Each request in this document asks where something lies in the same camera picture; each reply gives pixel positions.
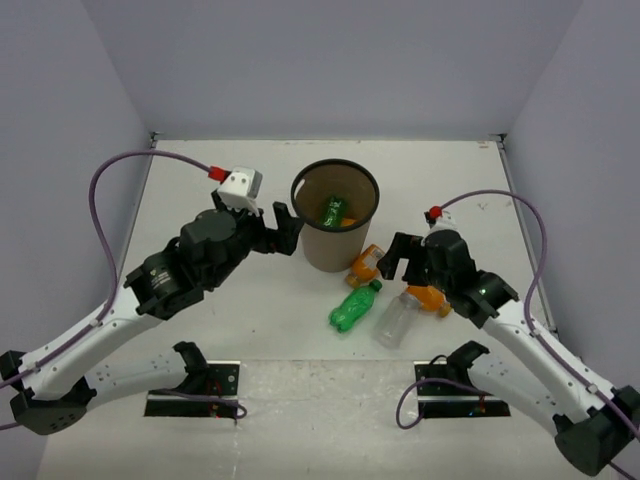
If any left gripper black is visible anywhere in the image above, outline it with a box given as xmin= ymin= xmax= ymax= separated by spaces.
xmin=208 ymin=187 xmax=304 ymax=287

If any orange bottle with label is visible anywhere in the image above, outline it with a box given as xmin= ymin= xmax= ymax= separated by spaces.
xmin=345 ymin=244 xmax=385 ymax=288

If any green bottle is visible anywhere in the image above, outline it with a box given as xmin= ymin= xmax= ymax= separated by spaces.
xmin=319 ymin=196 xmax=348 ymax=228
xmin=328 ymin=280 xmax=382 ymax=333

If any clear plastic bottle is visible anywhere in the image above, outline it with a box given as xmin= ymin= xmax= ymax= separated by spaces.
xmin=373 ymin=292 xmax=421 ymax=349

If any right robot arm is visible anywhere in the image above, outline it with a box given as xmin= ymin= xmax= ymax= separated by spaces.
xmin=378 ymin=227 xmax=639 ymax=476

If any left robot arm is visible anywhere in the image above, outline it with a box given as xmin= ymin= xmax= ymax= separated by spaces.
xmin=1 ymin=194 xmax=303 ymax=436

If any brown cardboard bin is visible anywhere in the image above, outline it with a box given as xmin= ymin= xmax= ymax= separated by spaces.
xmin=290 ymin=159 xmax=380 ymax=272

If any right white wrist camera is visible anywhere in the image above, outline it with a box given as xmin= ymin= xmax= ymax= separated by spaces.
xmin=425 ymin=206 xmax=458 ymax=235

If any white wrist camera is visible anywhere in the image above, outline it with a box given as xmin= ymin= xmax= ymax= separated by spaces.
xmin=425 ymin=206 xmax=458 ymax=235
xmin=217 ymin=167 xmax=263 ymax=215

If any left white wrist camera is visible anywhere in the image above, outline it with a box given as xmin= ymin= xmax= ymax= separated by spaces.
xmin=217 ymin=167 xmax=263 ymax=215

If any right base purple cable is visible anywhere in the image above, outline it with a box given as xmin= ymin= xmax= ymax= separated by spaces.
xmin=394 ymin=377 xmax=481 ymax=430

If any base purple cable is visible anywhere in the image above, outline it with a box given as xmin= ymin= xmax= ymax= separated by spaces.
xmin=149 ymin=387 xmax=248 ymax=419
xmin=394 ymin=377 xmax=481 ymax=430

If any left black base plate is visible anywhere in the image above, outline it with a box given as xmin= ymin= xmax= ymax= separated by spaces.
xmin=144 ymin=361 xmax=244 ymax=420

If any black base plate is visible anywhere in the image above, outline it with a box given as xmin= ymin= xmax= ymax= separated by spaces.
xmin=144 ymin=361 xmax=244 ymax=420
xmin=414 ymin=359 xmax=511 ymax=419

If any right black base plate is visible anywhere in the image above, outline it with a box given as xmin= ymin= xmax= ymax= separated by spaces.
xmin=414 ymin=359 xmax=511 ymax=419

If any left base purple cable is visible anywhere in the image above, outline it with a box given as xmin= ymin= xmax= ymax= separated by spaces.
xmin=149 ymin=387 xmax=248 ymax=419

